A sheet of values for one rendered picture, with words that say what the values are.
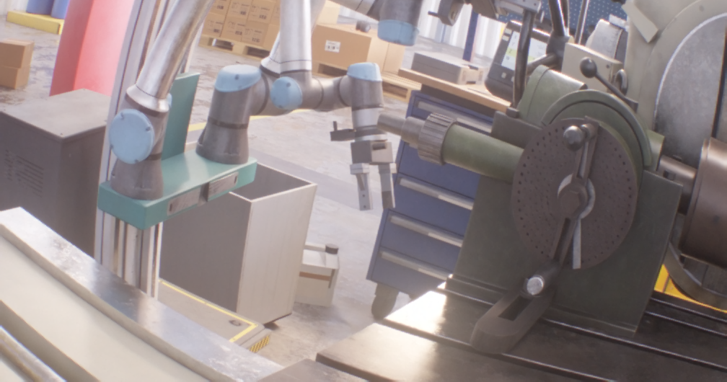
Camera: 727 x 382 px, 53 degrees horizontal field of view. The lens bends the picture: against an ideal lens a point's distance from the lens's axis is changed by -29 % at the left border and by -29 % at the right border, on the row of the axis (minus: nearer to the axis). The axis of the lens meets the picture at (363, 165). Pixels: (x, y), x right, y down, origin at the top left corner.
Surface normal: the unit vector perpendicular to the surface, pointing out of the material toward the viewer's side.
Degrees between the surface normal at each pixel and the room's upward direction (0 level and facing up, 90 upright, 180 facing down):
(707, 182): 66
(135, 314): 0
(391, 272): 90
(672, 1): 90
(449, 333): 0
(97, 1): 90
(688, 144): 90
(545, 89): 43
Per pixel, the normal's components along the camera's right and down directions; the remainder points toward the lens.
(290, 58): -0.28, 0.00
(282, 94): -0.65, 0.03
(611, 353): 0.22, -0.95
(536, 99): -0.22, -0.46
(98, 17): 0.69, 0.32
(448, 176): -0.48, 0.10
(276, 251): 0.87, 0.29
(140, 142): -0.04, 0.35
